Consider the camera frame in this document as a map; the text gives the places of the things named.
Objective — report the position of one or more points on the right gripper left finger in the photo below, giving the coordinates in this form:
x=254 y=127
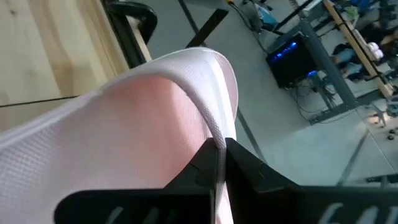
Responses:
x=186 y=205

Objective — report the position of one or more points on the grey metal desk frame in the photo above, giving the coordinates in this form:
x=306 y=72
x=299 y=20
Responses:
x=329 y=68

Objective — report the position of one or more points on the person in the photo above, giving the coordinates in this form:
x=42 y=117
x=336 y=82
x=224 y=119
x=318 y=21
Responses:
x=345 y=57

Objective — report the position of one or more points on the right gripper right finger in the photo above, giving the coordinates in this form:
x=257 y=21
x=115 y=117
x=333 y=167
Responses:
x=264 y=205

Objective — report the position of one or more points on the pink slide sandal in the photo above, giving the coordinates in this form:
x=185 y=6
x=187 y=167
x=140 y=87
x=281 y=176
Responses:
x=124 y=130

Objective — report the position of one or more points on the long wooden plank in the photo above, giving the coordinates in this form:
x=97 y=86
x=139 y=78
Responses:
x=357 y=46

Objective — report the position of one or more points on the black computer blue lights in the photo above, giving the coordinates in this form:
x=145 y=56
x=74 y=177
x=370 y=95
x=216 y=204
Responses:
x=289 y=62

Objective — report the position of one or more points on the wooden shelf black metal frame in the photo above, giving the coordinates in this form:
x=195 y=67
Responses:
x=46 y=46

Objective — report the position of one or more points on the black table leg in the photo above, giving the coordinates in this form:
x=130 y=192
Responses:
x=208 y=28

